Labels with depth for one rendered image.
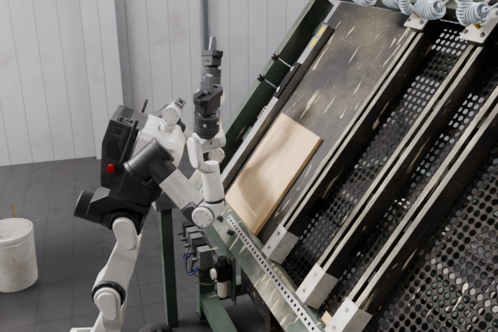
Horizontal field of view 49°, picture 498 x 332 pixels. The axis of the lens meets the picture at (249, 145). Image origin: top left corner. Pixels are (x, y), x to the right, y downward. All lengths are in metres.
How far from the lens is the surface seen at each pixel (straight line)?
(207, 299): 3.14
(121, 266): 2.40
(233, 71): 5.65
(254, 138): 2.62
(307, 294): 1.86
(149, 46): 5.45
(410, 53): 2.09
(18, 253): 3.65
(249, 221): 2.36
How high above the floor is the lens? 2.04
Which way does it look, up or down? 21 degrees down
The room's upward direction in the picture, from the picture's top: straight up
